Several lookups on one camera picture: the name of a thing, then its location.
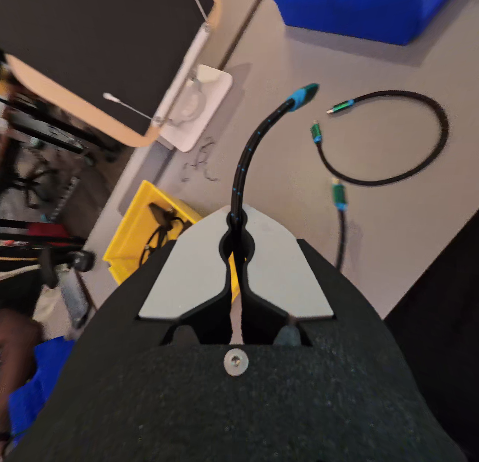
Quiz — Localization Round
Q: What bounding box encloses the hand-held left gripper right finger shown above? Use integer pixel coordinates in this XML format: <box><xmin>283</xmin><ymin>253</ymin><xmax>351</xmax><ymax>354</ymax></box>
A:
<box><xmin>241</xmin><ymin>204</ymin><xmax>334</xmax><ymax>344</ymax></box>

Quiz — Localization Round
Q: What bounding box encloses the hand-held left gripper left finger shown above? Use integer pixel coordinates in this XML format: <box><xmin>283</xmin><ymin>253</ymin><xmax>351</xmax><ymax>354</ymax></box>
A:
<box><xmin>138</xmin><ymin>205</ymin><xmax>234</xmax><ymax>344</ymax></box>

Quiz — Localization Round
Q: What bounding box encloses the black switch cable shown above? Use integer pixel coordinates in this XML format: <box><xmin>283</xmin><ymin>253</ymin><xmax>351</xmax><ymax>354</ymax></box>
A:
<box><xmin>140</xmin><ymin>215</ymin><xmax>188</xmax><ymax>266</ymax></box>

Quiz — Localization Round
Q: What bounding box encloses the yellow plastic bin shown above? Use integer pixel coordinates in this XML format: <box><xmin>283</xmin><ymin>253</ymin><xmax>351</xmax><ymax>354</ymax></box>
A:
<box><xmin>103</xmin><ymin>180</ymin><xmax>240</xmax><ymax>303</ymax></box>

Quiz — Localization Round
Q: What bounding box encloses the black braided hdmi cable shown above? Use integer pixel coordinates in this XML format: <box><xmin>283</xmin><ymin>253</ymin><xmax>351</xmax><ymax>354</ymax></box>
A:
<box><xmin>229</xmin><ymin>83</ymin><xmax>349</xmax><ymax>271</ymax></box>
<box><xmin>310</xmin><ymin>91</ymin><xmax>450</xmax><ymax>187</ymax></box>

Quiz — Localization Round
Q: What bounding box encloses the tangled black thread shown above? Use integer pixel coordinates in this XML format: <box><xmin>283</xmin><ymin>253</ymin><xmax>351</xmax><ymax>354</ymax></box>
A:
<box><xmin>181</xmin><ymin>137</ymin><xmax>220</xmax><ymax>182</ymax></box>

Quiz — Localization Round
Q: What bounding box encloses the blue bag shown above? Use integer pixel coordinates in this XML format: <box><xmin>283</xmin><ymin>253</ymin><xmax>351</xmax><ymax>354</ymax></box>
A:
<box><xmin>7</xmin><ymin>336</ymin><xmax>75</xmax><ymax>449</ymax></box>

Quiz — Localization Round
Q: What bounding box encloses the wooden-framed black book stand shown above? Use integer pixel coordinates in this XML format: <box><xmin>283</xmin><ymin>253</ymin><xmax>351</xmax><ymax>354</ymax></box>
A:
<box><xmin>0</xmin><ymin>0</ymin><xmax>233</xmax><ymax>153</ymax></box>

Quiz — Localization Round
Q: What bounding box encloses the blue plastic bin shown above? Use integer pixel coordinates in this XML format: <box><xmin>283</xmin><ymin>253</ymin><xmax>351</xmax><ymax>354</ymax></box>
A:
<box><xmin>266</xmin><ymin>0</ymin><xmax>465</xmax><ymax>46</ymax></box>

